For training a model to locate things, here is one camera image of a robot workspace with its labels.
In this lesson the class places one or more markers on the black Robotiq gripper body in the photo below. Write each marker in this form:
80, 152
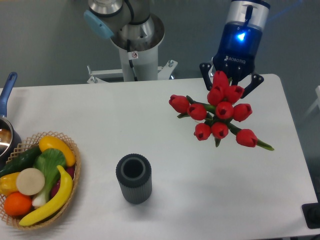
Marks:
237, 51

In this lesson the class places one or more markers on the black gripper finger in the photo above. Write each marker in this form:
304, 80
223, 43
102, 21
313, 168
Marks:
256, 80
206, 69

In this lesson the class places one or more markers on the red tulip bouquet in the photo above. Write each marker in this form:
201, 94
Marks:
214, 117

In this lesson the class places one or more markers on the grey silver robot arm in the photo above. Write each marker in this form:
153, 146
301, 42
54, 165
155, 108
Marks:
106, 17

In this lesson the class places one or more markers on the dark grey ribbed vase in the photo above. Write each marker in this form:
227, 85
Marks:
134, 175

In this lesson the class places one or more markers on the white furniture part right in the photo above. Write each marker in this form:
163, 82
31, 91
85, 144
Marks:
312, 110

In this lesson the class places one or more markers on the black device at edge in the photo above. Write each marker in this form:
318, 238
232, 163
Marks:
311, 212

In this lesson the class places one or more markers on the dark red vegetable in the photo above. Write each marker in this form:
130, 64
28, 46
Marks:
56, 187

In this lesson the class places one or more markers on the green bok choy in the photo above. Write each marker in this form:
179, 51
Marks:
47, 163

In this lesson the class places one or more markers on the yellow banana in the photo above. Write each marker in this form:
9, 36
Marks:
53, 205

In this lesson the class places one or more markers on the woven wicker basket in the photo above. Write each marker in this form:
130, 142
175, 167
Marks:
26, 144

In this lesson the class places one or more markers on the green cucumber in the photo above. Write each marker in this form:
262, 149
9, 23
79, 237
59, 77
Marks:
23, 161

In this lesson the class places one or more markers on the beige round slice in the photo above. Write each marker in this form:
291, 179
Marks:
30, 181

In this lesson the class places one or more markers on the yellow bell pepper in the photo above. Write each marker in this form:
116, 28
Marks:
8, 183

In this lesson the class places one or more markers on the orange fruit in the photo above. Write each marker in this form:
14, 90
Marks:
17, 204

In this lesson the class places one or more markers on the white metal base frame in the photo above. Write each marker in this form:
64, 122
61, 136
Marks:
101, 76

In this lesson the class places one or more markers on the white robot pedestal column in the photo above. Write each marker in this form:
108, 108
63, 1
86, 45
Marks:
137, 45

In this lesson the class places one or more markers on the blue handled saucepan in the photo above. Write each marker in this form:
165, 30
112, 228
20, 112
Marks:
9, 138

